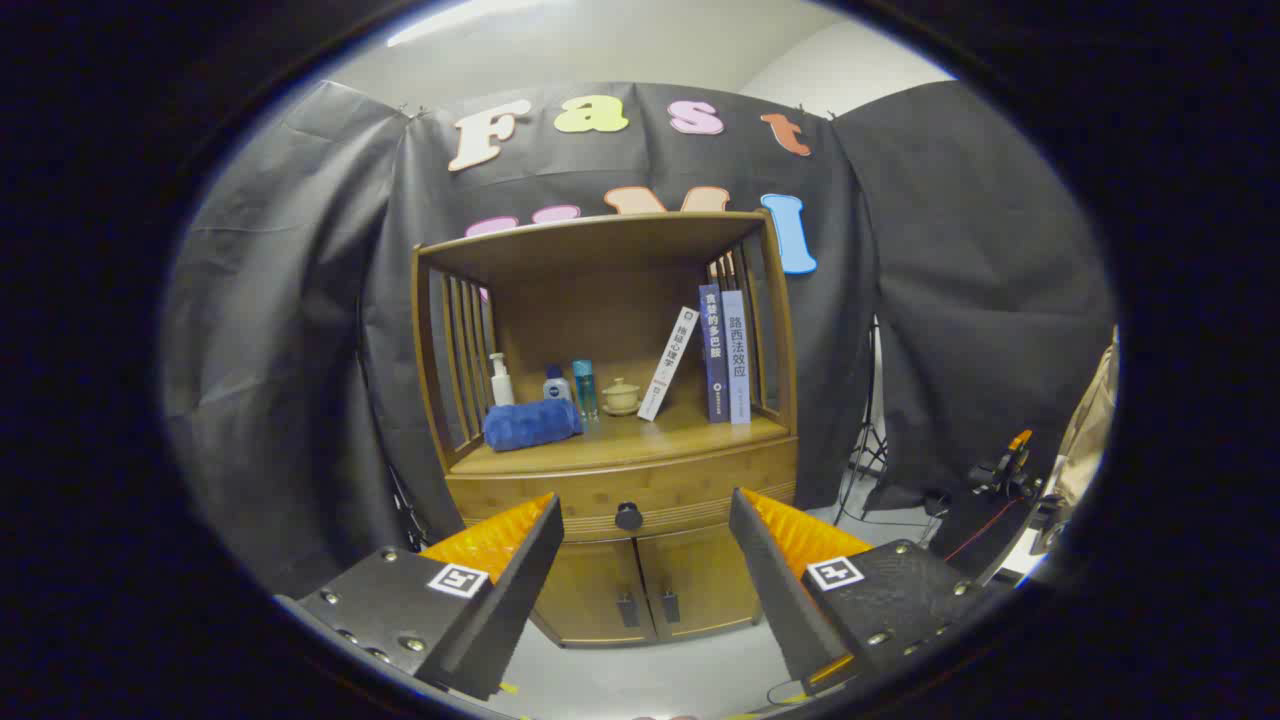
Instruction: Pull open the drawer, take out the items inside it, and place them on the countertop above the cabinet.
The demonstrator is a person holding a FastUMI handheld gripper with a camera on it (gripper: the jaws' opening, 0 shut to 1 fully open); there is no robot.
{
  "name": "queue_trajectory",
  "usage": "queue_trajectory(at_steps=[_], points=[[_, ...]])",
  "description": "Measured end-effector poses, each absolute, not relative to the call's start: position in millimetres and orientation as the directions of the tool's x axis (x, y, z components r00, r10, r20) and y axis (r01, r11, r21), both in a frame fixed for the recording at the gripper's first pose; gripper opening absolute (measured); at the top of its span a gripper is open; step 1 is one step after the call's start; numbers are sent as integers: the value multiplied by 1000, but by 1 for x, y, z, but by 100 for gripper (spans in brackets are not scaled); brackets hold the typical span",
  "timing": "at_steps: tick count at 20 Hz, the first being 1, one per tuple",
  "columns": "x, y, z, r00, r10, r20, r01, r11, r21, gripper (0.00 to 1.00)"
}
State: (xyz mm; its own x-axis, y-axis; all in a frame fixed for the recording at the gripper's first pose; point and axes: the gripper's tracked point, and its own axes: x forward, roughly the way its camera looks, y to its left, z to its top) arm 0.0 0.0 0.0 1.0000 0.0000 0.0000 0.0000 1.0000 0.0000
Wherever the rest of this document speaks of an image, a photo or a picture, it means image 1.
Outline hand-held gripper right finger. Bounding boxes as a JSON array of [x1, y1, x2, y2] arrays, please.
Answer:
[[727, 487, 991, 698]]

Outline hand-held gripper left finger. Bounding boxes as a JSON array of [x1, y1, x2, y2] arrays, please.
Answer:
[[272, 490, 566, 703]]

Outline wooden drawer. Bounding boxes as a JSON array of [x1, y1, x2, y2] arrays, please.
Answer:
[[447, 438, 799, 546]]

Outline wooden cabinet door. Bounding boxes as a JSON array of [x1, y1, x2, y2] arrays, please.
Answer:
[[528, 538, 659, 647], [636, 522, 769, 641]]

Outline wooden countertop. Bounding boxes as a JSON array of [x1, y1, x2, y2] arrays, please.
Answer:
[[455, 400, 791, 476]]

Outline wooden cabinet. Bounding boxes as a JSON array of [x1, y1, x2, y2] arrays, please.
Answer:
[[410, 210, 801, 649]]

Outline black tripod stand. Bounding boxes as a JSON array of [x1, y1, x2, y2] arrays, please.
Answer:
[[838, 318, 891, 521]]

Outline blue rolled towel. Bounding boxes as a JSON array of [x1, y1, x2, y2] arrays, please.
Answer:
[[483, 398, 584, 453]]

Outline pale lavender book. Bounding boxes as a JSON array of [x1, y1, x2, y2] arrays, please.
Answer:
[[720, 290, 752, 425]]

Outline dark blue book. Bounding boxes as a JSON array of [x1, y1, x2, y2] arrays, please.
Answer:
[[698, 283, 731, 424]]

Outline white book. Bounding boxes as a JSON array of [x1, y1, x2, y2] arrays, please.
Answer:
[[637, 306, 700, 422]]

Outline spare black orange gripper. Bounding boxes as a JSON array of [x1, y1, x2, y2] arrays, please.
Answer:
[[968, 428, 1041, 501]]

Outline brown paper bag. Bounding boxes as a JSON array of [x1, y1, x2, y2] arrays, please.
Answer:
[[1040, 335, 1118, 511]]

